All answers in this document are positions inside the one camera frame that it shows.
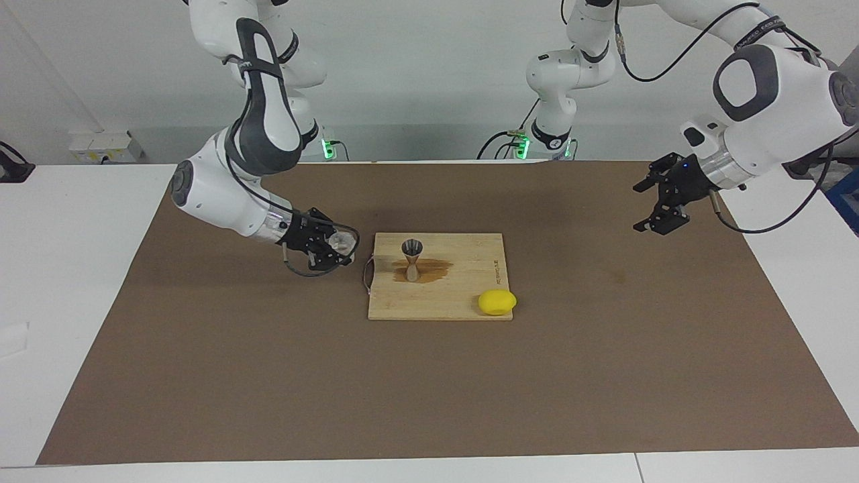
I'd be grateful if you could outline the white tape patch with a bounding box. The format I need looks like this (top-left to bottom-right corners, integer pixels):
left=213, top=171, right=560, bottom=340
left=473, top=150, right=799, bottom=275
left=0, top=322, right=31, bottom=358

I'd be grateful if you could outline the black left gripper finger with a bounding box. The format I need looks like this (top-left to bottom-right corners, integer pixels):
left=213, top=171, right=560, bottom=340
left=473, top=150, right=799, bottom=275
left=634, top=203, right=691, bottom=236
left=633, top=152, right=680, bottom=195

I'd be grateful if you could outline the clear glass cup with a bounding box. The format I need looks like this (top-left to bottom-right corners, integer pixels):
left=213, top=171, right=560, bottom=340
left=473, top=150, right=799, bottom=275
left=327, top=230, right=357, bottom=258

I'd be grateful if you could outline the yellow lemon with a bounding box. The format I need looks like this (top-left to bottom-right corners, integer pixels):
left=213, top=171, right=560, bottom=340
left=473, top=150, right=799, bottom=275
left=478, top=289, right=518, bottom=317

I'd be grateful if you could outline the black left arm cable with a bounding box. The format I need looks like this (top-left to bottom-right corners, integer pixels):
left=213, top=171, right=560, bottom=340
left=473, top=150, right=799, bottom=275
left=562, top=0, right=859, bottom=234

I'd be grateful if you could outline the black clamp mount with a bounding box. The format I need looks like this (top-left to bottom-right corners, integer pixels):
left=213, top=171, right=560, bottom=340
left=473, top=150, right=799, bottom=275
left=0, top=141, right=36, bottom=183

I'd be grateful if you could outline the brown table mat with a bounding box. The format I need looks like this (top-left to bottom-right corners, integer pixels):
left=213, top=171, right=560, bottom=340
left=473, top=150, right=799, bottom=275
left=37, top=160, right=859, bottom=466

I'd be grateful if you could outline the black left base cable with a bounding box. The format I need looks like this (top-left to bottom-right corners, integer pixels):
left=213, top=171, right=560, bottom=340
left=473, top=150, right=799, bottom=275
left=478, top=101, right=539, bottom=160

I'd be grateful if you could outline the white wall socket box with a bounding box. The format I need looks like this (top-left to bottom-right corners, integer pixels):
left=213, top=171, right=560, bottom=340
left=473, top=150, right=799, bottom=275
left=69, top=131, right=143, bottom=164

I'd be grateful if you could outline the black stand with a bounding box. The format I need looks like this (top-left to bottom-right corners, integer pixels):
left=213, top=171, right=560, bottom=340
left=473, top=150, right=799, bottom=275
left=782, top=124, right=859, bottom=180

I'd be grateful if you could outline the metal jigger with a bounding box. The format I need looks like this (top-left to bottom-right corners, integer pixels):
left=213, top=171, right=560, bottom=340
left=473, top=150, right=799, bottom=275
left=401, top=238, right=424, bottom=282

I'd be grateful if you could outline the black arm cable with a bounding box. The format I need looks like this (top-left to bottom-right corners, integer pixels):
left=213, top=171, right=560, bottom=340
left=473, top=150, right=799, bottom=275
left=225, top=57, right=360, bottom=278
left=562, top=0, right=859, bottom=234

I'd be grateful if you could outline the wooden cutting board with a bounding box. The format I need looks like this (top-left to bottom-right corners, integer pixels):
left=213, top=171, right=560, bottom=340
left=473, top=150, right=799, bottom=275
left=362, top=232, right=514, bottom=321

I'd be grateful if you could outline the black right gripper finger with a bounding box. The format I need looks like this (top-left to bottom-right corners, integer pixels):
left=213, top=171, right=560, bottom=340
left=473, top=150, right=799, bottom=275
left=309, top=208, right=358, bottom=237
left=309, top=248, right=354, bottom=272

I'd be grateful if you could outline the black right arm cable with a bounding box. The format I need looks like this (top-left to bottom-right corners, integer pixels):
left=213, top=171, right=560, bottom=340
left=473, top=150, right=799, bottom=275
left=225, top=57, right=360, bottom=278

